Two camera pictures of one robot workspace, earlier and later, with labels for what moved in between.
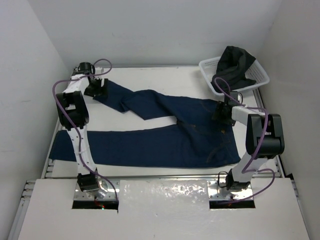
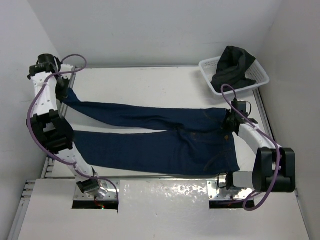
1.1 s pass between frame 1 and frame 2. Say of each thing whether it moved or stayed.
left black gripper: moved
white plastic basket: stayed
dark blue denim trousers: moved
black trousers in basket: stayed
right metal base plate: stayed
